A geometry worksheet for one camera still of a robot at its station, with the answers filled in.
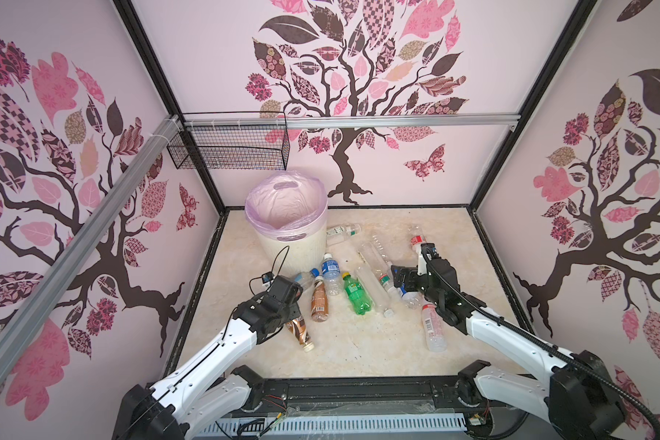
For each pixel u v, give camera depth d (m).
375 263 0.99
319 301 0.87
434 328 0.81
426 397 0.74
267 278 0.74
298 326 0.78
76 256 0.53
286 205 0.99
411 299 0.89
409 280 0.74
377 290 0.94
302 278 0.95
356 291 0.90
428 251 0.71
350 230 1.10
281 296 0.61
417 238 1.03
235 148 1.22
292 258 0.87
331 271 0.94
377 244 1.02
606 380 0.42
